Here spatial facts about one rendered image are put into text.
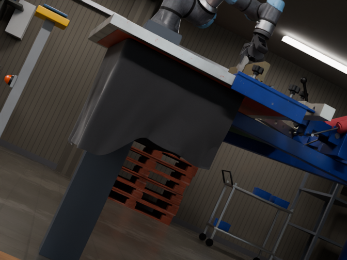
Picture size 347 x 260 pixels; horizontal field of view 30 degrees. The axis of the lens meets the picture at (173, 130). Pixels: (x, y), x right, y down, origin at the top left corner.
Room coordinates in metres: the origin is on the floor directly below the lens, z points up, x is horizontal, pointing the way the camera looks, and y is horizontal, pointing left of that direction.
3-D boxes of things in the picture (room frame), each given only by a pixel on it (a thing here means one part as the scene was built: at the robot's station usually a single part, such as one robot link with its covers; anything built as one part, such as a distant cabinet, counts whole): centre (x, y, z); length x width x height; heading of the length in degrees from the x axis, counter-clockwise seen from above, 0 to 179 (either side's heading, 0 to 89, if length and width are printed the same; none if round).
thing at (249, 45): (2.62, -0.16, 1.20); 0.09 x 0.08 x 0.12; 14
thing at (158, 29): (3.10, 0.25, 0.60); 0.18 x 0.18 x 1.20; 10
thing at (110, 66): (2.47, 0.32, 0.74); 0.45 x 0.03 x 0.43; 15
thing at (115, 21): (2.54, 0.04, 0.97); 0.79 x 0.58 x 0.04; 105
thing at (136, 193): (8.85, 0.15, 0.43); 1.22 x 0.85 x 0.86; 100
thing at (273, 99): (2.33, -0.26, 0.98); 0.30 x 0.05 x 0.07; 105
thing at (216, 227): (8.38, -1.32, 0.48); 1.02 x 0.60 x 0.96; 101
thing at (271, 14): (2.62, -0.16, 1.36); 0.09 x 0.08 x 0.11; 28
